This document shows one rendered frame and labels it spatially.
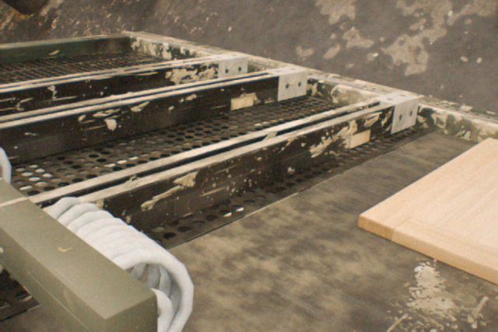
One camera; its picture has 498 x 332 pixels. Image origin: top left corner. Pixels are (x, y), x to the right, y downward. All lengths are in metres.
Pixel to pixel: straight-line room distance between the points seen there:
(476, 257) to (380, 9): 2.18
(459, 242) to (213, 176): 0.36
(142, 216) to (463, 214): 0.47
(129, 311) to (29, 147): 0.83
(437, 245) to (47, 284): 0.61
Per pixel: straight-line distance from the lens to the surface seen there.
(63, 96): 1.25
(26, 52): 1.87
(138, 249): 0.28
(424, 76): 2.49
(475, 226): 0.82
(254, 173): 0.85
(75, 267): 0.18
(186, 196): 0.75
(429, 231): 0.77
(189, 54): 1.82
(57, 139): 1.00
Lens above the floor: 2.02
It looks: 50 degrees down
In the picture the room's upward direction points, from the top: 47 degrees counter-clockwise
